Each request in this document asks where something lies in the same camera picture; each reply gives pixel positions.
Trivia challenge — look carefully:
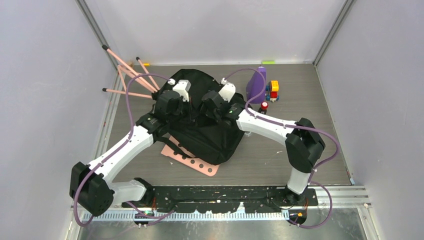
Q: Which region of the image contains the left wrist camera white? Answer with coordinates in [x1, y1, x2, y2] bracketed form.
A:
[167, 78, 191, 102]

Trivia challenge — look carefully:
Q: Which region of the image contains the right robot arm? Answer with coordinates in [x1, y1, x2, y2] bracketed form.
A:
[200, 91, 326, 205]

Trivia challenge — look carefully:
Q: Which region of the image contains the red cap glue bottle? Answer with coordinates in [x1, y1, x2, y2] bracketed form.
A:
[258, 101, 269, 115]

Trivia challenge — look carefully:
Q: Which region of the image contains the pink perforated board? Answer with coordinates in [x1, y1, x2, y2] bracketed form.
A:
[161, 136, 220, 177]

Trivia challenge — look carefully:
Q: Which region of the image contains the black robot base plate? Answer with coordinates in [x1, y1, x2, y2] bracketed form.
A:
[132, 185, 318, 214]

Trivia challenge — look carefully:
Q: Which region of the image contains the black student backpack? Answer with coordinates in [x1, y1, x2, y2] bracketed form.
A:
[154, 69, 246, 165]

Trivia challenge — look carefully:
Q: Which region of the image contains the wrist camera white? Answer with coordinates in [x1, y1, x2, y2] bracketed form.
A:
[218, 78, 236, 103]
[167, 78, 191, 102]

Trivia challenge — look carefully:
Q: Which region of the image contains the green tape marker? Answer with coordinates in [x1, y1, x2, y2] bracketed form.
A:
[261, 60, 275, 65]

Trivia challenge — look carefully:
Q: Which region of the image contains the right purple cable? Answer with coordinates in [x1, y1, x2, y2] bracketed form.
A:
[223, 67, 341, 230]

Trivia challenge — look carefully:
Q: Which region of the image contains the colourful toy block car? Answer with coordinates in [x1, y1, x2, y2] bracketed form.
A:
[265, 80, 280, 102]

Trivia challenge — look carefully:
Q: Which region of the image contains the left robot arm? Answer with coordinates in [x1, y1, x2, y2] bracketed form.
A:
[69, 88, 191, 217]

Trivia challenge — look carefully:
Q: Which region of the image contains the pink metal stool frame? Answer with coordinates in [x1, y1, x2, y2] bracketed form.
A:
[101, 44, 160, 100]

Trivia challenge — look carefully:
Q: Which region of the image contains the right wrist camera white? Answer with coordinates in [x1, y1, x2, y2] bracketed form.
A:
[218, 78, 236, 103]

